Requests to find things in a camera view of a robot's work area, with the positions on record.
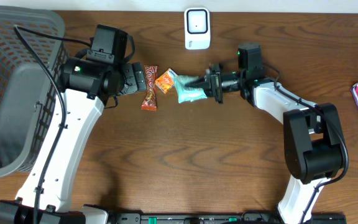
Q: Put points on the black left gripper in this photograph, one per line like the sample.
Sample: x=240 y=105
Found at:
x=138 y=76

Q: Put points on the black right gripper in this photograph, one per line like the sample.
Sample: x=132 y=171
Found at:
x=215 y=83

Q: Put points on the green snack packet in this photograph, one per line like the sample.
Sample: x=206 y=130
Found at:
x=187 y=94

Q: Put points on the orange candy wrapper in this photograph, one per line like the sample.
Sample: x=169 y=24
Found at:
x=150 y=101

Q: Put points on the small orange tissue box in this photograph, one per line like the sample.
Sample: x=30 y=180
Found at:
x=166 y=81

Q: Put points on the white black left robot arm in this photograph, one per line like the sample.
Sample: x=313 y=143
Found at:
x=84 y=85

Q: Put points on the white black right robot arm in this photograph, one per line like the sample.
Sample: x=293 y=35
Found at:
x=315 y=151

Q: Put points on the grey plastic basket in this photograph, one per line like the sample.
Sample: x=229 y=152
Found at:
x=27 y=98

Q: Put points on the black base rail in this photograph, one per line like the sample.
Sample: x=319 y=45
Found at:
x=247 y=217

